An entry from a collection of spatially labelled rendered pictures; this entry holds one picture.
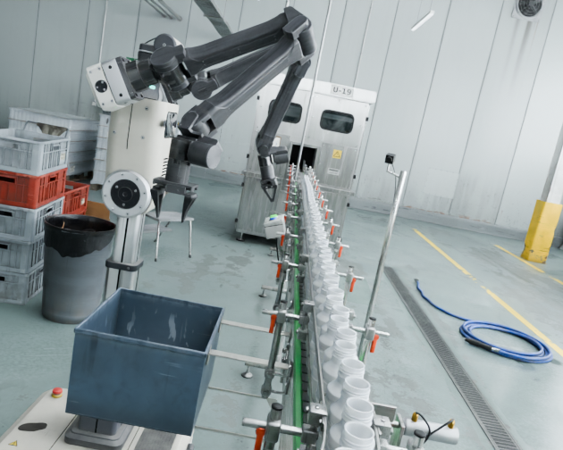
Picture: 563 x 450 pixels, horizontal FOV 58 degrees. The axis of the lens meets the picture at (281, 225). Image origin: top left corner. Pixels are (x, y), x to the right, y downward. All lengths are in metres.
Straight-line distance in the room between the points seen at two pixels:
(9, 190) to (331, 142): 3.79
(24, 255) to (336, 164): 3.81
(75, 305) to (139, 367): 2.30
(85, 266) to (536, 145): 11.00
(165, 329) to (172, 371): 0.32
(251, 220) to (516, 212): 7.93
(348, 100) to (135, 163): 4.81
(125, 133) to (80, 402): 0.80
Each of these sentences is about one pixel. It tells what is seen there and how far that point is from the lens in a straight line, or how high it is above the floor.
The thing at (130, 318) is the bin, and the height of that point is 0.86.
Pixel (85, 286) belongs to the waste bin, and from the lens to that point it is 3.52.
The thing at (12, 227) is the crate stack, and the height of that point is 0.53.
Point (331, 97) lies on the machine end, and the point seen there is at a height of 1.94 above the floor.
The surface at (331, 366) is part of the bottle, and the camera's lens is 0.87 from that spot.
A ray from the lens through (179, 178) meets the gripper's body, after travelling 1.27.
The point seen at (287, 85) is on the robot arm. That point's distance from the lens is 2.00.
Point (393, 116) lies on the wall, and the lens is 11.97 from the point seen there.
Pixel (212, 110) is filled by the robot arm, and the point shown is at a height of 1.50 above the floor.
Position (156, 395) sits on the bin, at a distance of 1.31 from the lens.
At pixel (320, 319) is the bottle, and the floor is 1.12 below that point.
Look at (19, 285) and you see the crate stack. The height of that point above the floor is 0.14.
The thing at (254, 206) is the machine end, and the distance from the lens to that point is 6.34.
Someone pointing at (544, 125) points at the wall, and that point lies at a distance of 13.01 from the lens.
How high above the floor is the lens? 1.49
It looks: 11 degrees down
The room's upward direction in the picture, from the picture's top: 11 degrees clockwise
